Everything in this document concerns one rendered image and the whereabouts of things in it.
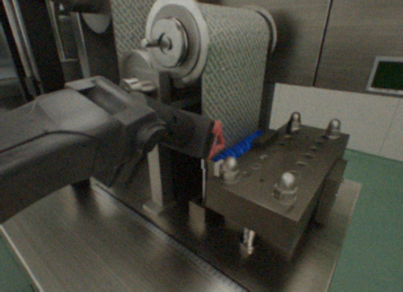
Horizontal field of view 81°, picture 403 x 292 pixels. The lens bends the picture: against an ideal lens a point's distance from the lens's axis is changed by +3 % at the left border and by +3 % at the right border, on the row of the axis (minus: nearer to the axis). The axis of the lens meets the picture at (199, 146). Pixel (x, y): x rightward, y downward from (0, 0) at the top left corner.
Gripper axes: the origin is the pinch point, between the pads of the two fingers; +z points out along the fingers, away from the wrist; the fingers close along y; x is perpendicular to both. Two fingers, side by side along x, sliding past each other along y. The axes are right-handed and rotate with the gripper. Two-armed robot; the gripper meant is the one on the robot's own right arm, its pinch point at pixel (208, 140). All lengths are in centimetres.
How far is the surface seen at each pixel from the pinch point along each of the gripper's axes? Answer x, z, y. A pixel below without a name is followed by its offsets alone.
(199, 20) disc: 16.6, -12.3, -0.5
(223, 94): 9.4, -0.4, 0.2
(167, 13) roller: 17.3, -13.3, -6.9
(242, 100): 10.8, 7.8, 0.2
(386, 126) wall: 73, 263, 31
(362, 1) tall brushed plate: 36.5, 14.3, 15.3
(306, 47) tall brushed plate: 28.8, 18.8, 6.2
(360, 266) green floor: -43, 142, 40
